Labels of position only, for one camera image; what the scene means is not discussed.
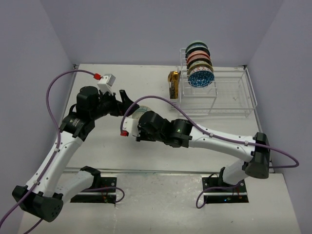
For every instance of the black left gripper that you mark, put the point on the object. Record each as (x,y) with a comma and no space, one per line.
(120,108)

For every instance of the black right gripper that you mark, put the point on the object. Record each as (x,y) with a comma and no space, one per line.
(142,136)

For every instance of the cream bowl yellow centre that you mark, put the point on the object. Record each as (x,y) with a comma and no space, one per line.
(137,114)

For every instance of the blue triangle pattern bowl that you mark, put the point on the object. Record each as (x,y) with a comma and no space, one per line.
(201,77)

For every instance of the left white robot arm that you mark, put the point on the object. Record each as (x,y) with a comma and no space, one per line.
(43,196)

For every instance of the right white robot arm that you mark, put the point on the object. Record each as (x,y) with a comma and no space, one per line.
(252,151)

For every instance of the gold utensil in holder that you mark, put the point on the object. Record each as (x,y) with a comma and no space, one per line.
(173,83)

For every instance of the white perforated cutlery holder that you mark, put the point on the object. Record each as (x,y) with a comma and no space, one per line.
(173,100)

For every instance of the cream bowl with star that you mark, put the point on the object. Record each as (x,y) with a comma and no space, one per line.
(200,63)

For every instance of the pink rim bowl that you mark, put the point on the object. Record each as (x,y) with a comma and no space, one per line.
(198,52)

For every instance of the teal rim back bowl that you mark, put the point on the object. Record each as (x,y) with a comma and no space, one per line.
(196,43)

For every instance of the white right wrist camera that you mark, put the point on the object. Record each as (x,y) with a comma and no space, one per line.
(130,127)

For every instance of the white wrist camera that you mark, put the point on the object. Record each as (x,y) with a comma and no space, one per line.
(105,83)
(130,127)

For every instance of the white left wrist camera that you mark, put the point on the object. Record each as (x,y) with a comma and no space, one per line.
(105,83)

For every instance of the aluminium table edge rail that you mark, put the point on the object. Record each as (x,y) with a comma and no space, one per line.
(72,77)

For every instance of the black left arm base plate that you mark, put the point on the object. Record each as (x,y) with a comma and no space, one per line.
(107,196)

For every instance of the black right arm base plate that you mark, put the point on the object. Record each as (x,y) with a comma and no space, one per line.
(220,196)

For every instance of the white wire dish rack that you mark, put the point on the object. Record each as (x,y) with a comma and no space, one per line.
(230,94)

